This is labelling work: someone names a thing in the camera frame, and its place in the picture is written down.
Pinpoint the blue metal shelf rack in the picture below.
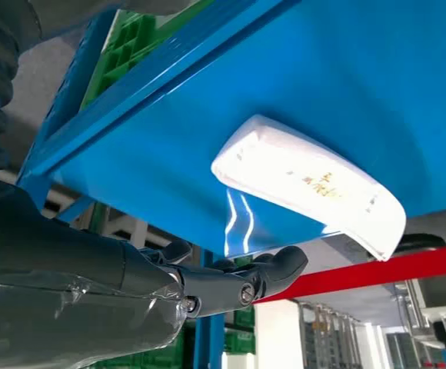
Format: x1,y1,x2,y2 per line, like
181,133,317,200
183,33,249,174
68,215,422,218
15,0,446,369

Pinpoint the green plastic crate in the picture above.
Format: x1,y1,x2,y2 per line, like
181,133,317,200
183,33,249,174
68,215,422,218
79,8,216,111

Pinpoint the grey metal shelving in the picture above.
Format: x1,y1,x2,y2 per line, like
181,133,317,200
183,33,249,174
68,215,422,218
299,300,391,369

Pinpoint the black round stool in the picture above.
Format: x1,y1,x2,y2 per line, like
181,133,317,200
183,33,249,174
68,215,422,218
394,233,446,256

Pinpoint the white desk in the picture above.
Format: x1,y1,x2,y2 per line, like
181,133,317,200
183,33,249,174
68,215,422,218
394,277,446,369

